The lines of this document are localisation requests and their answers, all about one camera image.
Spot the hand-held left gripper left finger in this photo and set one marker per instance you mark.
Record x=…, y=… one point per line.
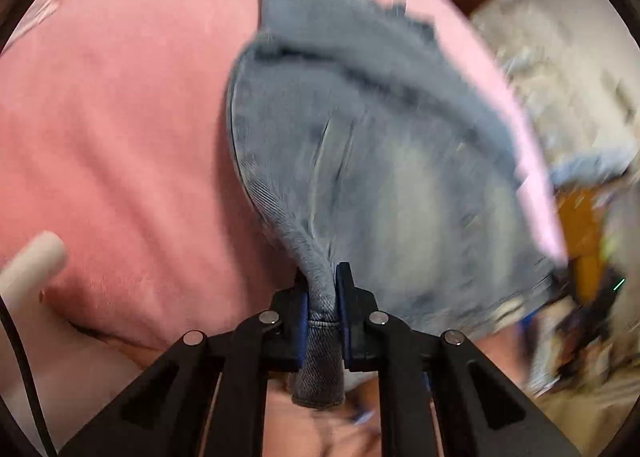
x=301, y=332

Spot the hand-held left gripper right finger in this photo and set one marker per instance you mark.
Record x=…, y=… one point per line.
x=342, y=312

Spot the blue denim jacket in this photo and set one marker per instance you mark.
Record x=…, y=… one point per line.
x=400, y=187

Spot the pale pink cloth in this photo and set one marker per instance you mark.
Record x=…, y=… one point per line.
x=75, y=387

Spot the dark blurred clutter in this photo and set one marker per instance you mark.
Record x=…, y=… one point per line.
x=585, y=327

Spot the wooden drawer cabinet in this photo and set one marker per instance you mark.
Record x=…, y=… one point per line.
x=580, y=227

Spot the pink bed blanket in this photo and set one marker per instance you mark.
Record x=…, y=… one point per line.
x=125, y=137

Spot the white cylindrical object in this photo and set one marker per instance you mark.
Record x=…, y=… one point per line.
x=35, y=262

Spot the white lace-covered furniture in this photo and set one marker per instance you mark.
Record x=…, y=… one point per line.
x=565, y=62

